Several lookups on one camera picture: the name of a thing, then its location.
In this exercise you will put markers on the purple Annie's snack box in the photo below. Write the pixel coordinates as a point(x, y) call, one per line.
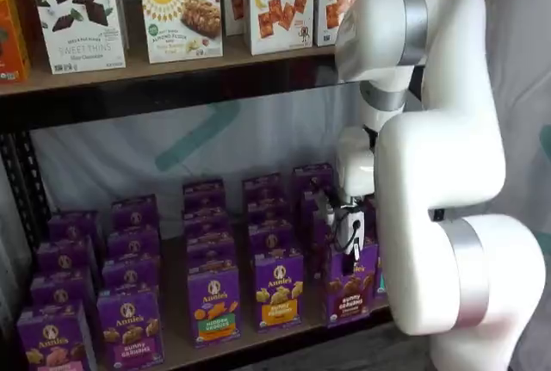
point(64, 259)
point(129, 274)
point(204, 203)
point(310, 179)
point(264, 212)
point(206, 222)
point(133, 244)
point(310, 207)
point(56, 289)
point(211, 250)
point(202, 186)
point(371, 216)
point(262, 188)
point(135, 216)
point(73, 229)

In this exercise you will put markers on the purple box orange patch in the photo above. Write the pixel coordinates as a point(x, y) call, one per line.
point(271, 239)
point(279, 289)

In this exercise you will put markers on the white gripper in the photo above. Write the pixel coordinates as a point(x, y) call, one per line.
point(359, 235)

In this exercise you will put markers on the black metal shelf frame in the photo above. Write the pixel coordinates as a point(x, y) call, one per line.
point(129, 106)

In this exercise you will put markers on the white Sweet Thins box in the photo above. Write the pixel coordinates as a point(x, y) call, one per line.
point(77, 18)

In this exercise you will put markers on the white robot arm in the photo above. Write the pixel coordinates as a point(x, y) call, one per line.
point(443, 151)

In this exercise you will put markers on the purple box green patch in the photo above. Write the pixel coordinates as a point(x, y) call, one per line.
point(214, 306)

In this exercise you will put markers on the white backdrop sheet teal mark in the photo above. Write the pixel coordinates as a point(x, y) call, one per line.
point(129, 151)

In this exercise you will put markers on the red cheddar pretzel crackers box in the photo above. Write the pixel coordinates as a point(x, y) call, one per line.
point(280, 5)

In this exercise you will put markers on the yellow white almond bar box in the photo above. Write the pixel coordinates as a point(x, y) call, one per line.
point(181, 18)

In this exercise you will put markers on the orange snack box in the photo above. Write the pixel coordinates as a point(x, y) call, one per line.
point(10, 22)

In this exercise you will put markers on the purple box pink patch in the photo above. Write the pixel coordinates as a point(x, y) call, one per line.
point(53, 341)

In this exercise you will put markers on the purple box brown patch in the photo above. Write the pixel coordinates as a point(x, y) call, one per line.
point(351, 293)

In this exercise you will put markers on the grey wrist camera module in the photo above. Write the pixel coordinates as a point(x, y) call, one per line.
point(330, 204)

